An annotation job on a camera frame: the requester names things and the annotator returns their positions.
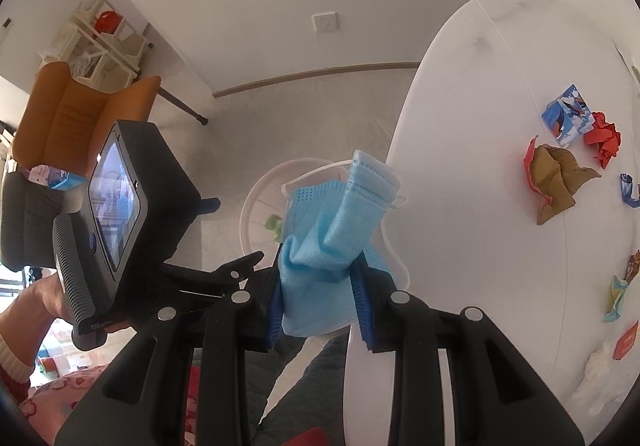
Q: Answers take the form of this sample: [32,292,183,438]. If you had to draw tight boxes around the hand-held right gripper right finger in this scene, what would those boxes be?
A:
[350,259,586,446]

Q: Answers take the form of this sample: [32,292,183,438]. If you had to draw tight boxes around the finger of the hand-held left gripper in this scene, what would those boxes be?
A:
[161,250,266,300]

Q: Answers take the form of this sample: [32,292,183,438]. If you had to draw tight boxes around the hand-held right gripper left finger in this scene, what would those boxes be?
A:
[54,270,286,446]

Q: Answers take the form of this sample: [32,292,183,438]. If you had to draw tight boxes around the blue face mask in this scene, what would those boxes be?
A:
[277,149,411,339]

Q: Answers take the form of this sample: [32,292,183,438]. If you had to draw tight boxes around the white plastic waste basket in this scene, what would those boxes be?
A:
[240,157,351,272]

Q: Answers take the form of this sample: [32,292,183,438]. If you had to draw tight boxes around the person's left forearm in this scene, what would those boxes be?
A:
[0,306,46,407]

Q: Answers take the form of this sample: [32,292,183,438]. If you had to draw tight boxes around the person's left hand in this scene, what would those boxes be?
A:
[19,275,72,333]

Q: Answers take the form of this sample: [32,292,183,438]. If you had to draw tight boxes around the blue tissue pack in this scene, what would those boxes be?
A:
[30,165,86,192]

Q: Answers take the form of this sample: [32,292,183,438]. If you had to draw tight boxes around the orange chair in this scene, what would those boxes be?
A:
[11,61,208,172]

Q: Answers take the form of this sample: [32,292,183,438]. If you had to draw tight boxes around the white shelf rack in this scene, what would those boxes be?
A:
[40,0,151,90]

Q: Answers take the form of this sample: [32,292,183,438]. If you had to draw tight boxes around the red object on shelf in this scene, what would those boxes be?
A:
[96,11,122,34]

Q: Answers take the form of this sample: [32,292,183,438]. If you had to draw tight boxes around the brown crumpled paper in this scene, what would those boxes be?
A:
[523,136,602,226]

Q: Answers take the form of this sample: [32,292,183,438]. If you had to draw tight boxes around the white crumpled tissue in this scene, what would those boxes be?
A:
[572,341,631,414]

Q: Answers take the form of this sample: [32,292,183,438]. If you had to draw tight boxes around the colourful crumpled wrapper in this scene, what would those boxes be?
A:
[604,251,640,323]

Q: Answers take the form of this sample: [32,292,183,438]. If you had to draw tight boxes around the red packet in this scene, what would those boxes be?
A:
[614,320,640,359]

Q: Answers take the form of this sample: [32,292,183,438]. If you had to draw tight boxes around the blue printed wrapper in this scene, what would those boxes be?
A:
[542,85,596,148]

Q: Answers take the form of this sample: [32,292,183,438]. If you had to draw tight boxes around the blue wrapper scrap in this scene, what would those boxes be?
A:
[620,173,640,209]

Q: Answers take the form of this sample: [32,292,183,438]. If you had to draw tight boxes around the red crumpled paper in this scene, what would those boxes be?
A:
[584,112,622,169]

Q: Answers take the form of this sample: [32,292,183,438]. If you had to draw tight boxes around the white wall socket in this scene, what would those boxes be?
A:
[312,12,340,34]

